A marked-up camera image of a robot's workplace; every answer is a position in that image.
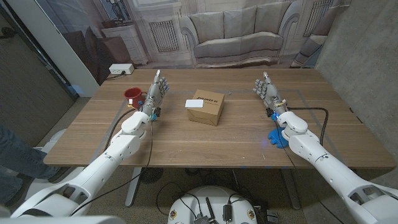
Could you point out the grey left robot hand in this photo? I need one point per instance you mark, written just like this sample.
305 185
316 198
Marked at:
155 93

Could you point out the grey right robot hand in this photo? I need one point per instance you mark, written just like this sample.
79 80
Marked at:
270 93

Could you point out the white card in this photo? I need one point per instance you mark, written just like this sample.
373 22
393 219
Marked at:
194 103

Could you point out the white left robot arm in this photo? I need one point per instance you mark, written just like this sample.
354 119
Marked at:
102 161

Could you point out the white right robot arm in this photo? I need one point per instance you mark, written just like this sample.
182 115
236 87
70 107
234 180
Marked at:
326 168

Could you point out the brown cardboard box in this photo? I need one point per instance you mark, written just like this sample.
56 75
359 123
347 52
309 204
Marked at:
206 112

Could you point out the red mug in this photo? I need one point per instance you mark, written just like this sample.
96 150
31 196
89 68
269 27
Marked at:
133 95

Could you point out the white power strip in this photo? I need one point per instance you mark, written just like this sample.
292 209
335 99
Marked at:
121 68

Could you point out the blue plastic object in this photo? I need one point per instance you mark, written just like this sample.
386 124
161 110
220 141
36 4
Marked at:
275 138

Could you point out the printed living room backdrop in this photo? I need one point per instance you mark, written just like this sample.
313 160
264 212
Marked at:
236 31

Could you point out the round black floor fan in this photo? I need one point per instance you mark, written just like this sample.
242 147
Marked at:
151 175

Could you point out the grey table leg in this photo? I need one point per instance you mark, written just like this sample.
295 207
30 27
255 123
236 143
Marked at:
292 189
133 186

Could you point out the white floor stand base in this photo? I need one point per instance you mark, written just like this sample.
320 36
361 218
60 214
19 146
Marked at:
56 138

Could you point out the white robot torso base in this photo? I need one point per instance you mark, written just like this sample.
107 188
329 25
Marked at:
211 199

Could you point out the black plug adapter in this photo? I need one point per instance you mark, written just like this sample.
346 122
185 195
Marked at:
227 213

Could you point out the black antenna stick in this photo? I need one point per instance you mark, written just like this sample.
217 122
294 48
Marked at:
211 210

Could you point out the person leg in jeans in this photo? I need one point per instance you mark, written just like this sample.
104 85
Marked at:
18 155

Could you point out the white robot head rim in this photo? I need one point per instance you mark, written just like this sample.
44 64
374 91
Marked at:
62 220

